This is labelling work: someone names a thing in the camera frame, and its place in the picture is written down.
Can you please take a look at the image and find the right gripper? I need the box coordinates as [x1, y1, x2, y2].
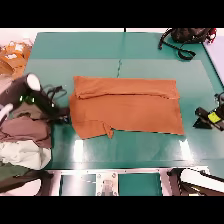
[192, 105, 224, 132]

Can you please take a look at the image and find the orange T-shirt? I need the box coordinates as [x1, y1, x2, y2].
[68, 75, 186, 140]

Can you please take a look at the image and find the black bag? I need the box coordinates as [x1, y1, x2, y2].
[158, 27, 218, 62]

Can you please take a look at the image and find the mauve garment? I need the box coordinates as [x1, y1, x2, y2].
[0, 114, 53, 150]

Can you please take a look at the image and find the white garment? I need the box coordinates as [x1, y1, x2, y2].
[0, 139, 53, 171]

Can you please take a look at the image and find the dark green garment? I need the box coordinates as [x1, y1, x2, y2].
[0, 161, 36, 185]

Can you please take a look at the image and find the heap of orange clothes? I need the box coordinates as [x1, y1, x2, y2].
[0, 39, 33, 80]

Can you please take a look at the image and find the silver frame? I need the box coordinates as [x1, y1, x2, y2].
[45, 165, 224, 197]

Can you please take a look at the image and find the black cable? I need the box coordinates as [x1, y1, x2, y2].
[42, 84, 68, 102]

